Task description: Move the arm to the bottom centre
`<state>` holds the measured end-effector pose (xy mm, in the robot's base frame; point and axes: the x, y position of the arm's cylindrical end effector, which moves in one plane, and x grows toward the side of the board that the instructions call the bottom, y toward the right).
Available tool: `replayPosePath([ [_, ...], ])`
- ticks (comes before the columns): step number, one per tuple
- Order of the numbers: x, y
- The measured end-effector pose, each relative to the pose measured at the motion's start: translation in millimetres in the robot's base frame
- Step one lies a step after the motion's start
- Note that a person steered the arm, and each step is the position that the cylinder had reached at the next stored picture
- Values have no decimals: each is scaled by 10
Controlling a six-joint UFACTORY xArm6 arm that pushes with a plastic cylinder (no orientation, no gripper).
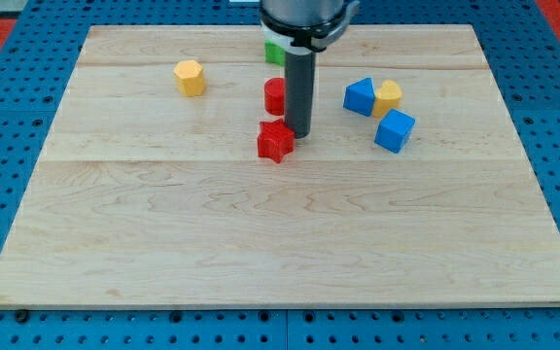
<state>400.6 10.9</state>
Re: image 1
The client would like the yellow hexagon block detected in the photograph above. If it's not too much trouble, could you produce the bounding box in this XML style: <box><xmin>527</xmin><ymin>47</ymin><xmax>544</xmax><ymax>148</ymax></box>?
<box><xmin>173</xmin><ymin>60</ymin><xmax>206</xmax><ymax>97</ymax></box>

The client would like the light wooden board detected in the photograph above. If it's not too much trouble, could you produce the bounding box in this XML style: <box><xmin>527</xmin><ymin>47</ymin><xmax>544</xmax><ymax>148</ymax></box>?
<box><xmin>0</xmin><ymin>25</ymin><xmax>560</xmax><ymax>310</ymax></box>

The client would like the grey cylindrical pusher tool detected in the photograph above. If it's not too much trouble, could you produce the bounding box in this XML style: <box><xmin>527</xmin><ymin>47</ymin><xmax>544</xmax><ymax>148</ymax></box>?
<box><xmin>284</xmin><ymin>52</ymin><xmax>316</xmax><ymax>139</ymax></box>

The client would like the green block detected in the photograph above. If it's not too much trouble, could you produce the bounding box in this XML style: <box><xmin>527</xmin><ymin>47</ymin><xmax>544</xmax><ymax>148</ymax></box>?
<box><xmin>264</xmin><ymin>40</ymin><xmax>285</xmax><ymax>67</ymax></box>

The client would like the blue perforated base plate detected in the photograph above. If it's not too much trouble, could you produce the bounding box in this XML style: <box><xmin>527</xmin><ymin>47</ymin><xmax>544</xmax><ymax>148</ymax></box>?
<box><xmin>0</xmin><ymin>0</ymin><xmax>560</xmax><ymax>349</ymax></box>

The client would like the blue cube block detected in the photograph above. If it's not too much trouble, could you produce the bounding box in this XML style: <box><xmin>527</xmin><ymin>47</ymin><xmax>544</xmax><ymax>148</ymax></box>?
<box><xmin>374</xmin><ymin>109</ymin><xmax>415</xmax><ymax>154</ymax></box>

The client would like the red cylinder block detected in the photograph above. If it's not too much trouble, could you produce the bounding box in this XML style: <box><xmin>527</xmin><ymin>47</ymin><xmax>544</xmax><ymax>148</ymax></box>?
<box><xmin>263</xmin><ymin>77</ymin><xmax>285</xmax><ymax>116</ymax></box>

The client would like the blue triangle block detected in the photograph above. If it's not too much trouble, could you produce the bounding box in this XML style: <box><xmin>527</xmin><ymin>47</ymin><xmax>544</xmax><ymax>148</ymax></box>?
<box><xmin>343</xmin><ymin>78</ymin><xmax>375</xmax><ymax>117</ymax></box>

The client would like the red star block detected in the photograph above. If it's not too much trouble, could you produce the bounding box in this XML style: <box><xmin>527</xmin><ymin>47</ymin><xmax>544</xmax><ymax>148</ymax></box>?
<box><xmin>257</xmin><ymin>119</ymin><xmax>295</xmax><ymax>163</ymax></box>

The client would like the yellow heart block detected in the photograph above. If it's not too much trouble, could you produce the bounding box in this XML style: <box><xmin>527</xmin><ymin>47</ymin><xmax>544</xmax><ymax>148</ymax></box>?
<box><xmin>371</xmin><ymin>80</ymin><xmax>403</xmax><ymax>118</ymax></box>

